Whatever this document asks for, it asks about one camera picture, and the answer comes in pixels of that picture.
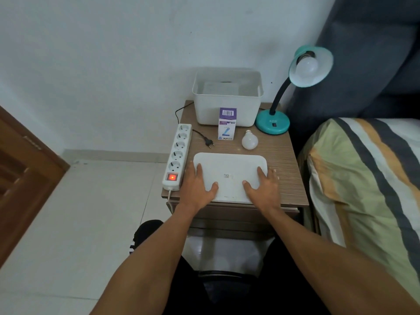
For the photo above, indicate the dark grey upholstered headboard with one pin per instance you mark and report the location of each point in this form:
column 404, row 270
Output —
column 367, row 62

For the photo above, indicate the brown wooden door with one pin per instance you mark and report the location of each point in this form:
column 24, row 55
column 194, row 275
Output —
column 23, row 180

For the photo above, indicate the striped bed sheet mattress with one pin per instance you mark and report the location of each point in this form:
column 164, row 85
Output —
column 364, row 180

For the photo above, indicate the brown bedside table drawer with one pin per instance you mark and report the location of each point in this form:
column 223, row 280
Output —
column 236, row 223

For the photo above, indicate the white plastic box lid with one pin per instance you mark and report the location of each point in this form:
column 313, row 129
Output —
column 229, row 167

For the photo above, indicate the brown wooden bedside table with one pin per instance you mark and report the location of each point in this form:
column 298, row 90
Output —
column 282, row 160

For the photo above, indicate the loose white light bulb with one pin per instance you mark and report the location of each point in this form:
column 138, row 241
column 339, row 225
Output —
column 249, row 141

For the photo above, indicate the teal gooseneck desk lamp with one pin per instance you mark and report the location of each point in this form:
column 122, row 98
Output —
column 272, row 123

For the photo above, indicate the white plastic storage box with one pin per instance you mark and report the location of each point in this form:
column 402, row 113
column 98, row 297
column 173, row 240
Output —
column 210, row 109

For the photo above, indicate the white and purple bulb carton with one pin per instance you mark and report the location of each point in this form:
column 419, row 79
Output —
column 227, row 126

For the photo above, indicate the person's left hand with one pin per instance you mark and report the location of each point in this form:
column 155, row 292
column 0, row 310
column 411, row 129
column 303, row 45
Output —
column 195, row 190

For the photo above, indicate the white power strip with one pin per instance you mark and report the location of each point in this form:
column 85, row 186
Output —
column 179, row 150

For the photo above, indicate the person's right thumb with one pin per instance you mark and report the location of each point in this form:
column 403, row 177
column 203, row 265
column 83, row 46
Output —
column 247, row 187

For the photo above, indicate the white bulb in lamp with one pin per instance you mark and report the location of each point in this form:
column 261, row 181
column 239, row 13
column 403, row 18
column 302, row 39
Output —
column 307, row 67

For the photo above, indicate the person's black trousers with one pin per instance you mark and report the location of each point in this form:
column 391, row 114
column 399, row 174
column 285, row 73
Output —
column 229, row 291

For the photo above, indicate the person's left forearm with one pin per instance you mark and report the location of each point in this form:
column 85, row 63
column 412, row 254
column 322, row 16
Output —
column 154, row 259

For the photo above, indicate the person's right hand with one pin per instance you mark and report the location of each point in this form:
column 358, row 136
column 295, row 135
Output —
column 267, row 193

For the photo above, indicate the person's left thumb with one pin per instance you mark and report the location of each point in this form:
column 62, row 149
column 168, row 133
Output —
column 212, row 188

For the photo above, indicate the person's right forearm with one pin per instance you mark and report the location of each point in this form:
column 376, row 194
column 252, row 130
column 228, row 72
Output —
column 328, row 265

